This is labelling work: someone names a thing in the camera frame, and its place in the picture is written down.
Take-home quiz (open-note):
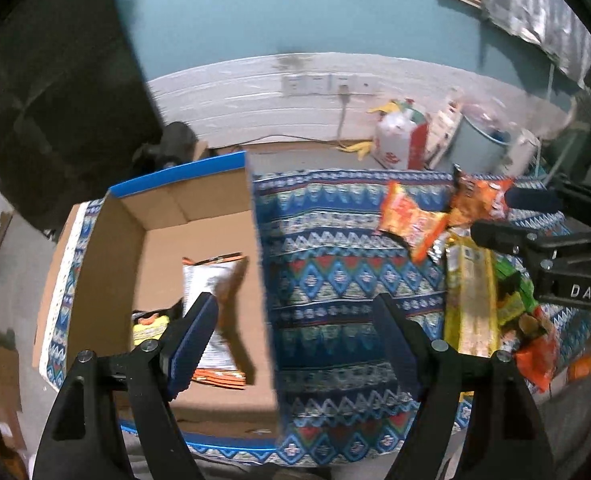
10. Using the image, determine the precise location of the green snack bag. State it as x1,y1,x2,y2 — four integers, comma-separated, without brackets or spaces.
494,256,538,326

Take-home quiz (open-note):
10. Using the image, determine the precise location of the black yellow small snack bag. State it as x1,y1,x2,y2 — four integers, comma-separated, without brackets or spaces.
132,310,173,347

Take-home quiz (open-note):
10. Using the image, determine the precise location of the large orange chips bag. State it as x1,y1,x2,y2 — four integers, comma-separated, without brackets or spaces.
448,165,515,228

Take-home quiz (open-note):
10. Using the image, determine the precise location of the yellow long snack pack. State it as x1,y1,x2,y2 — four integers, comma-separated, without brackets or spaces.
444,234,501,358

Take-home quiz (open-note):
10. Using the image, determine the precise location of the small orange snack bag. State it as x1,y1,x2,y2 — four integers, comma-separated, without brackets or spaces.
377,181,449,264

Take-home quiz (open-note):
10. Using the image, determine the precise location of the white orange chips bag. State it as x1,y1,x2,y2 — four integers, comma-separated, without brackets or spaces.
182,252,248,390

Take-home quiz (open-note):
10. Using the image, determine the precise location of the red snack bag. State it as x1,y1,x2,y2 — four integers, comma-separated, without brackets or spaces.
513,307,559,392

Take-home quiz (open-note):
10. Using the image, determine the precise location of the white kettle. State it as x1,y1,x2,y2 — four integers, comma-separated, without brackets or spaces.
499,129,541,177

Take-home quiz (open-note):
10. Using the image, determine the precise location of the light blue trash bin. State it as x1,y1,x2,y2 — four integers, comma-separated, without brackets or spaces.
446,115,511,174

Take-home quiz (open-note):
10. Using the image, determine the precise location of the blue cardboard box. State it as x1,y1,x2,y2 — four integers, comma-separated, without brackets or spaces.
64,149,282,453

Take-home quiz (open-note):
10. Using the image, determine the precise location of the white shopping bag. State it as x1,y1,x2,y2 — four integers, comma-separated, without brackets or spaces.
425,98,463,169

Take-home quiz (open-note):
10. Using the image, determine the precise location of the patterned blue blanket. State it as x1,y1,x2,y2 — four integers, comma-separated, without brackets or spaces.
37,167,591,468

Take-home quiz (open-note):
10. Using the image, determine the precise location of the red white paper bag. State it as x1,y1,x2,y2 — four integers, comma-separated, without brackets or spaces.
370,99,429,170

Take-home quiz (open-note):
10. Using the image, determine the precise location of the banana peel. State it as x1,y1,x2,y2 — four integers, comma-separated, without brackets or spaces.
338,141,373,160

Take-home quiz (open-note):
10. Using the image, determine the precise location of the silver foil curtain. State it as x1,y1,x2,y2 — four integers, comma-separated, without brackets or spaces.
482,0,591,87

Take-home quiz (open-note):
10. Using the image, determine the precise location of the black speaker on box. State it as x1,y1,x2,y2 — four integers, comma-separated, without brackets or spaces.
132,122,198,177

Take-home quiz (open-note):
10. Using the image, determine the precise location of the beige plug and cable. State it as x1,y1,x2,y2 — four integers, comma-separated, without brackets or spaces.
335,84,353,143

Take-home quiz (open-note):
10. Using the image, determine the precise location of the wall socket row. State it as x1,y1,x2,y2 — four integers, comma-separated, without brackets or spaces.
281,73,380,96

